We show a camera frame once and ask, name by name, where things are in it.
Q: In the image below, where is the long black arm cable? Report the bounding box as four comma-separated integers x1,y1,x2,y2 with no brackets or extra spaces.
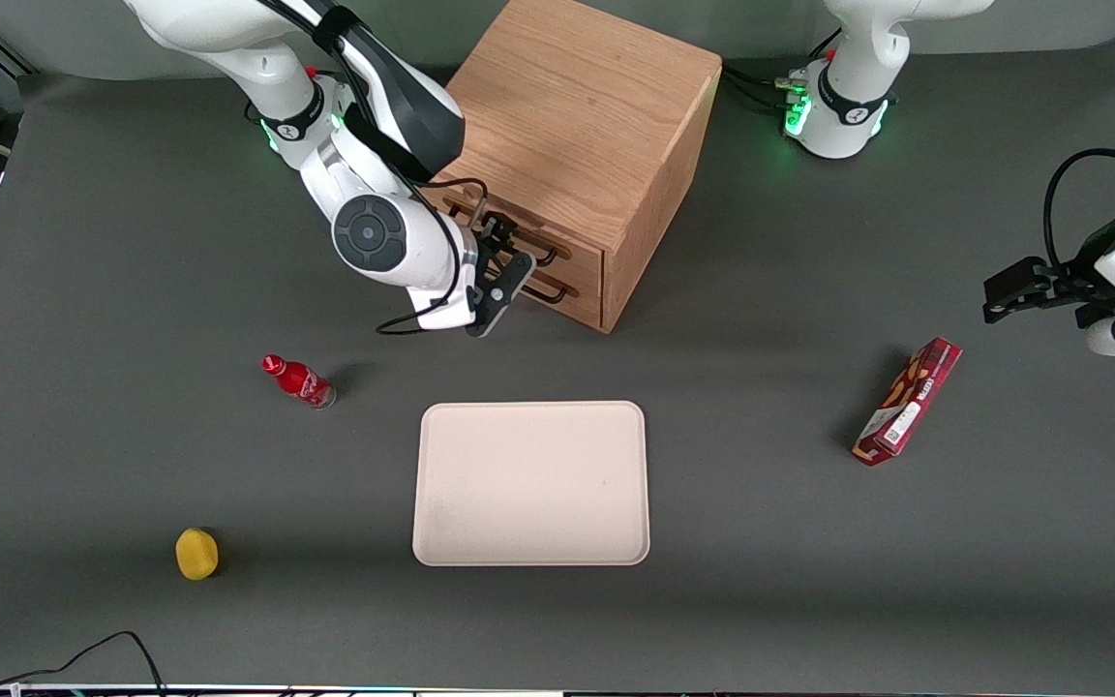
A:
267,0,467,337

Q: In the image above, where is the black cable at table edge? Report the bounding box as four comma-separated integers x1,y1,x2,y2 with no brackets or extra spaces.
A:
0,630,167,697

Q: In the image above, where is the wooden drawer cabinet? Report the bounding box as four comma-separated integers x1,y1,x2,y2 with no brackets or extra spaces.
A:
422,0,723,335

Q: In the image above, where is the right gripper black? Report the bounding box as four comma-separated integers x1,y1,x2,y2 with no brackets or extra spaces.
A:
464,213,537,339

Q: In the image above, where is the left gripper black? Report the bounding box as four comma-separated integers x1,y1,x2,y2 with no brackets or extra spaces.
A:
982,213,1115,333

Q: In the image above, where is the small red soda bottle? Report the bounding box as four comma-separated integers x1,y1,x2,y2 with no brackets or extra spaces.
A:
261,353,338,411

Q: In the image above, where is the red cookie box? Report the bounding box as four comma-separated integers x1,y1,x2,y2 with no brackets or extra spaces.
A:
853,337,963,468

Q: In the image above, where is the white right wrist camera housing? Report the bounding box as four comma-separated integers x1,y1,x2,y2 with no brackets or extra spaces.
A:
410,286,478,332

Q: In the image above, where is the yellow toy lemon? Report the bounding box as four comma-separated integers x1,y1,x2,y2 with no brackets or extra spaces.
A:
175,528,222,582

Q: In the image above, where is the beige plastic tray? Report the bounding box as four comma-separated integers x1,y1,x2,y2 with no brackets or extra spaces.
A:
412,400,651,567

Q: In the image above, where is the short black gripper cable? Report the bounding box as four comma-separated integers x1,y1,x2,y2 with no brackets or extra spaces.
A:
422,177,489,233

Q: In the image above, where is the black looped wrist cable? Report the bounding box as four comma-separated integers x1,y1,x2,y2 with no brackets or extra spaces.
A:
1043,148,1115,274

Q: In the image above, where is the black base power cable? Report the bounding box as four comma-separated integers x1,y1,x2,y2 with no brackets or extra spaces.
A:
727,76,797,110
720,60,797,94

